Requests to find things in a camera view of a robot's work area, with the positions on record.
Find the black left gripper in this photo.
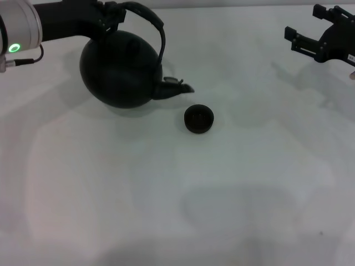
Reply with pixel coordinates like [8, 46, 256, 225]
[33, 0, 126, 44]

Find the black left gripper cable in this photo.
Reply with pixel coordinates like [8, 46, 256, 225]
[0, 45, 45, 73]

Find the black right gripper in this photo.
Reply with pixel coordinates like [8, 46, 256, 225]
[284, 4, 355, 67]

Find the small dark teacup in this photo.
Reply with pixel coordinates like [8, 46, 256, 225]
[184, 104, 216, 135]

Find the black round teapot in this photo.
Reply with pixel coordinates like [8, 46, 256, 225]
[79, 1, 195, 109]

